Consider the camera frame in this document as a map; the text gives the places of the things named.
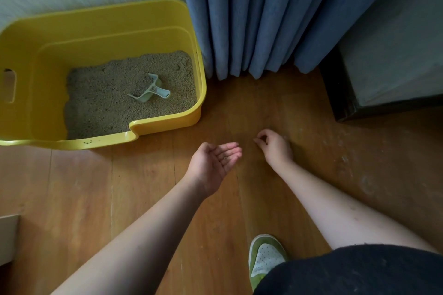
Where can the person's right hand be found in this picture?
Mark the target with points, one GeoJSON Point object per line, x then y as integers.
{"type": "Point", "coordinates": [277, 149]}

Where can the person's left hand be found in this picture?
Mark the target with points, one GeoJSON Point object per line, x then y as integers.
{"type": "Point", "coordinates": [211, 167]}

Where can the pale blue litter scoop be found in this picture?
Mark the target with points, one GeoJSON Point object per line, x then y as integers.
{"type": "Point", "coordinates": [152, 90]}

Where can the yellow litter box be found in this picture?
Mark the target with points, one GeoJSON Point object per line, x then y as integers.
{"type": "Point", "coordinates": [104, 21]}

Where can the person's left forearm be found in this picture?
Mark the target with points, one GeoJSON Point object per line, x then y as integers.
{"type": "Point", "coordinates": [131, 246]}

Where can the person's right forearm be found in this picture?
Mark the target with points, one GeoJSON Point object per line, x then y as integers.
{"type": "Point", "coordinates": [346, 215]}

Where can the person's right white-green shoe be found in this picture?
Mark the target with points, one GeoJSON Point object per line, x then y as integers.
{"type": "Point", "coordinates": [266, 256]}

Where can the dark baseboard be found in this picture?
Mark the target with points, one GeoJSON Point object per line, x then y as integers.
{"type": "Point", "coordinates": [339, 97]}

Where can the blue pleated curtain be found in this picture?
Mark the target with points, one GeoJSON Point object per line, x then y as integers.
{"type": "Point", "coordinates": [283, 11]}

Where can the black trousers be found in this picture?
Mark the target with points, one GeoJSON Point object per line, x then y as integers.
{"type": "Point", "coordinates": [353, 270]}

